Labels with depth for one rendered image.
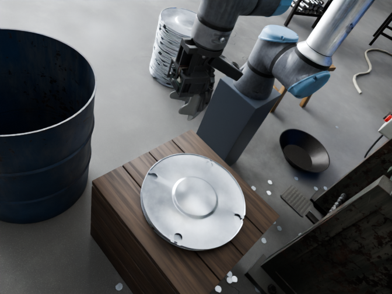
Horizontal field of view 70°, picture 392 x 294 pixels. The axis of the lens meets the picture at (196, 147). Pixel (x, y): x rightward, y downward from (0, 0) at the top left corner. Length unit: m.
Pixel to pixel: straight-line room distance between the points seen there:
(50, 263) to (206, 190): 0.57
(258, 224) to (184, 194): 0.23
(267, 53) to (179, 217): 0.58
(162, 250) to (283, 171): 0.97
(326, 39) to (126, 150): 0.89
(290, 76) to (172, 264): 0.62
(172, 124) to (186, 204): 0.77
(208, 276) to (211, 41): 0.53
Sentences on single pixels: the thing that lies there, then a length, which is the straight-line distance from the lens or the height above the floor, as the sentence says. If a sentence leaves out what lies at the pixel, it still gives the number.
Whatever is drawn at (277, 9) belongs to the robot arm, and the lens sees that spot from 0.63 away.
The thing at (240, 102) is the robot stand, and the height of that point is 0.42.
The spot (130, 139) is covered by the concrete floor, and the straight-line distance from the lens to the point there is 1.35.
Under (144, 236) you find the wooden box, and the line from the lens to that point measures 0.73.
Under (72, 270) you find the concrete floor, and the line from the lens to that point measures 1.07.
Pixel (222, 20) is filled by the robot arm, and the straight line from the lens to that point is 0.55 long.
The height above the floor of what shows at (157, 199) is 0.38.
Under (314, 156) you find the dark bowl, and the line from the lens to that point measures 1.73.
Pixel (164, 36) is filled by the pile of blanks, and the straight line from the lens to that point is 1.57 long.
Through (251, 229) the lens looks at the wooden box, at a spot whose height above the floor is 0.35.
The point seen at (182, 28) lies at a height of 0.33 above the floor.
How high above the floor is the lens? 1.02
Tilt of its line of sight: 47 degrees down
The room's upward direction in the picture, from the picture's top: 25 degrees clockwise
